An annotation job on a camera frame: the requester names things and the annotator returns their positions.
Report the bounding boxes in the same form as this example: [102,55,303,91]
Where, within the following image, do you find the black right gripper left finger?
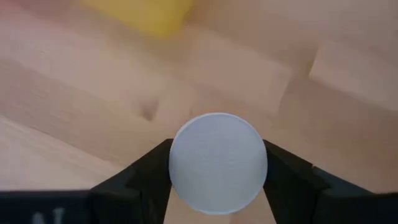
[90,138,174,224]

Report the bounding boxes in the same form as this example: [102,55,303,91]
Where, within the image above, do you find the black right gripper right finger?
[262,139,379,224]

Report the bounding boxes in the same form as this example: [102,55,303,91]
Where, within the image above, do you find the wide orange pill bottle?
[168,112,269,216]

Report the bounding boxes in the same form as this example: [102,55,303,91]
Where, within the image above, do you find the yellow plastic bin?
[80,0,195,40]

